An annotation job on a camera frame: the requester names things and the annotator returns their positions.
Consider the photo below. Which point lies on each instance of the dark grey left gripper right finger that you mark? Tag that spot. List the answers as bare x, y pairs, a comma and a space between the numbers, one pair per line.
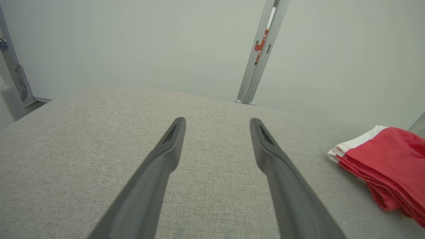
292, 199

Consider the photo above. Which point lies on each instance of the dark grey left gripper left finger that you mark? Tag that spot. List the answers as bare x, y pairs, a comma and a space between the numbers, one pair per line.
146, 189

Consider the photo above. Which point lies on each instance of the red cloth garment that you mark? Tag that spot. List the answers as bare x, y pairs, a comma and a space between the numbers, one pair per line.
391, 162

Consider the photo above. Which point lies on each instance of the grey twin partition post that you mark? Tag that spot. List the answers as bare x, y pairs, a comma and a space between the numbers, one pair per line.
257, 73

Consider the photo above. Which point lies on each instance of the grey single partition post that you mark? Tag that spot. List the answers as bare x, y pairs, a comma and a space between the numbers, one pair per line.
418, 126

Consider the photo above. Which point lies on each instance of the orange tag on post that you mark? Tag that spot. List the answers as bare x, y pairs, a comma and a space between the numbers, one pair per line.
260, 46

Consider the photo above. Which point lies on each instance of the grey corner partition post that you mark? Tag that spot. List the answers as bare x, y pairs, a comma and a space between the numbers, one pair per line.
15, 79

